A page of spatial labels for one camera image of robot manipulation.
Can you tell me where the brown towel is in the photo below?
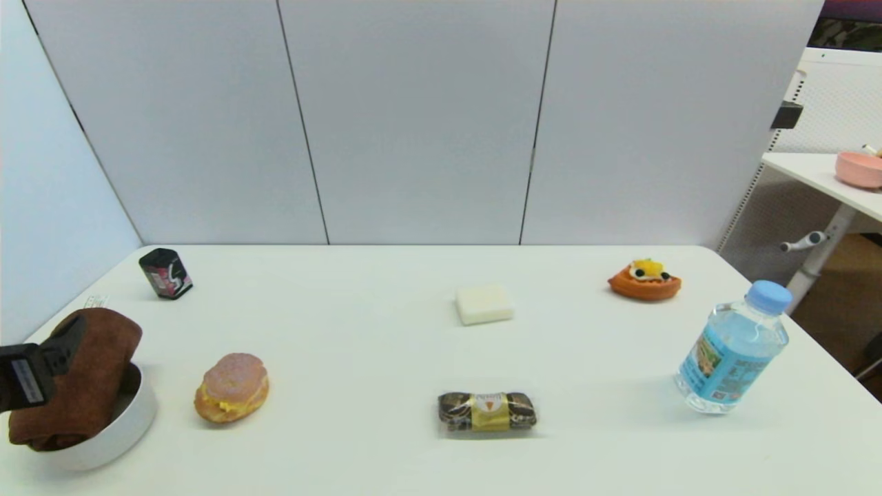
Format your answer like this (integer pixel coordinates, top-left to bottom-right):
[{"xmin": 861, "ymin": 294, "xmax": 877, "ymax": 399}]
[{"xmin": 8, "ymin": 295, "xmax": 144, "ymax": 453}]

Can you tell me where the beige round bowl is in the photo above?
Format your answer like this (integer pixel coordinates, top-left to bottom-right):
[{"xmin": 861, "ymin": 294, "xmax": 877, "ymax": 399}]
[{"xmin": 38, "ymin": 363, "xmax": 159, "ymax": 473}]

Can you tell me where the pink bowl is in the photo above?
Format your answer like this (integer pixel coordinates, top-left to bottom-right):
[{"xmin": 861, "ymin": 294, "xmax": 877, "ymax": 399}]
[{"xmin": 836, "ymin": 151, "xmax": 882, "ymax": 189}]

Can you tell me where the white square soap block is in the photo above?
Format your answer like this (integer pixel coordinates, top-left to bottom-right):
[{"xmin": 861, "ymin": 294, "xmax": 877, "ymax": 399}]
[{"xmin": 455, "ymin": 284, "xmax": 515, "ymax": 326}]

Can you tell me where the wrapped chocolate snack bar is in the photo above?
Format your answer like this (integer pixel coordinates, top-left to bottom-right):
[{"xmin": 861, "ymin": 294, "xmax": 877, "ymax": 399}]
[{"xmin": 438, "ymin": 391, "xmax": 537, "ymax": 433}]

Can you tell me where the orange fruit tart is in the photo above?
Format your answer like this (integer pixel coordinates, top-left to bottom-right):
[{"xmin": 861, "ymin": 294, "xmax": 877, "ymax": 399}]
[{"xmin": 608, "ymin": 258, "xmax": 683, "ymax": 302}]

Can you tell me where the pink topped cream bun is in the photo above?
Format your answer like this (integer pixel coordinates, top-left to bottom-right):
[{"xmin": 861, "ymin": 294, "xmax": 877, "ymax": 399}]
[{"xmin": 194, "ymin": 353, "xmax": 270, "ymax": 424}]

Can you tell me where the black pink printed can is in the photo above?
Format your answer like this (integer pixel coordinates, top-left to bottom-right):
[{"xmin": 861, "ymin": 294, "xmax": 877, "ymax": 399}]
[{"xmin": 139, "ymin": 248, "xmax": 194, "ymax": 300}]

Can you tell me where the blue capped water bottle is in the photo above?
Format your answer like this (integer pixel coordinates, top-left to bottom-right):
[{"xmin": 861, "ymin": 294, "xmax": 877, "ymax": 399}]
[{"xmin": 675, "ymin": 280, "xmax": 793, "ymax": 414}]

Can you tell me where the black pegboard clip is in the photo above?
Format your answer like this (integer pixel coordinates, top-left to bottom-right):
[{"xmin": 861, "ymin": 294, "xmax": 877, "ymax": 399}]
[{"xmin": 770, "ymin": 101, "xmax": 805, "ymax": 130}]

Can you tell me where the white side table leg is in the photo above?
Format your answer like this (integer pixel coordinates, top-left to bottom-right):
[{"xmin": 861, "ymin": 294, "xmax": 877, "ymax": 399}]
[{"xmin": 786, "ymin": 203, "xmax": 857, "ymax": 315}]

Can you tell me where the white side table top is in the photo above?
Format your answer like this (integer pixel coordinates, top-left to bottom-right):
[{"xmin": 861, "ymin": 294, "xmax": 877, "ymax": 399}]
[{"xmin": 762, "ymin": 151, "xmax": 882, "ymax": 223}]

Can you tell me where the white pegboard panel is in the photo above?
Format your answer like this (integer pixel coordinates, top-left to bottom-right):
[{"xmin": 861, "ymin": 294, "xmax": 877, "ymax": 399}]
[{"xmin": 715, "ymin": 45, "xmax": 882, "ymax": 278}]

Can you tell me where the white grey crank handle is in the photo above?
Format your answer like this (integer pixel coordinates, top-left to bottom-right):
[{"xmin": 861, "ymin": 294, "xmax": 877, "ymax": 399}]
[{"xmin": 780, "ymin": 231, "xmax": 827, "ymax": 253}]

